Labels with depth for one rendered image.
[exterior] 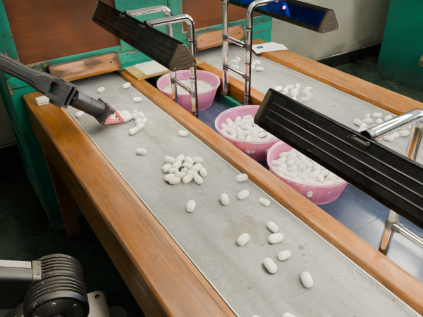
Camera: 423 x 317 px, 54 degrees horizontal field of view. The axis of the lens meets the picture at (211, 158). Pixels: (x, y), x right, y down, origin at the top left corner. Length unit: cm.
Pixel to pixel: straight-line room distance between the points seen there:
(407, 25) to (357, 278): 308
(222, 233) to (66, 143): 64
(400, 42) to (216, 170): 290
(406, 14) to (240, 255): 314
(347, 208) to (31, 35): 133
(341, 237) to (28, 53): 137
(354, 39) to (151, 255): 354
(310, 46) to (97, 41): 234
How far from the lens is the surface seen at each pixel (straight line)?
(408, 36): 388
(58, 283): 93
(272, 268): 94
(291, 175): 124
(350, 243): 102
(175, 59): 113
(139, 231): 103
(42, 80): 139
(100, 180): 122
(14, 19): 180
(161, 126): 150
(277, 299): 92
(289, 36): 363
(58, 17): 183
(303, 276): 94
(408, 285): 98
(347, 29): 412
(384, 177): 69
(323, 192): 120
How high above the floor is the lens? 146
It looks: 34 degrees down
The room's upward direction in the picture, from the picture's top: 1 degrees counter-clockwise
